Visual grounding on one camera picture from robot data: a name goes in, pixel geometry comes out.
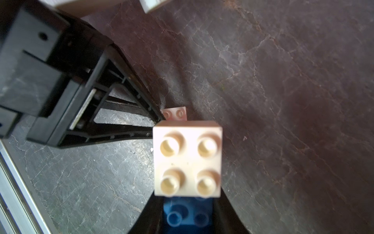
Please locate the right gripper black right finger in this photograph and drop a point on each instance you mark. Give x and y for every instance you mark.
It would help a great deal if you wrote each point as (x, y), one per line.
(225, 220)

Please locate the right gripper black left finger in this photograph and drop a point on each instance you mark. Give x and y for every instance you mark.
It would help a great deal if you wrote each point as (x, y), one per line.
(150, 220)

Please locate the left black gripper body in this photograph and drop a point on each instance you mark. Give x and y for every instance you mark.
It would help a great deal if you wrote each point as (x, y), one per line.
(49, 63)

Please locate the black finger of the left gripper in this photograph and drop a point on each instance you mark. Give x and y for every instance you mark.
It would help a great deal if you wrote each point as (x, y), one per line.
(117, 117)

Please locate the small dark blue lego brick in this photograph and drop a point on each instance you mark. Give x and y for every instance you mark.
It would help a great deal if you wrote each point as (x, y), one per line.
(187, 215)

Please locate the white lego brick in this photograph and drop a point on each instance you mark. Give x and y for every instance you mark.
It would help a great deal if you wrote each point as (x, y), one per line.
(175, 114)
(187, 159)

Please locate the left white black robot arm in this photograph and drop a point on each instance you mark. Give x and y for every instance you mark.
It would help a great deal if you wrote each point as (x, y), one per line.
(117, 4)

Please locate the aluminium front rail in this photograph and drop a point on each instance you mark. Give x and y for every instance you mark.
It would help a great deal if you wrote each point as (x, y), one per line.
(21, 212)

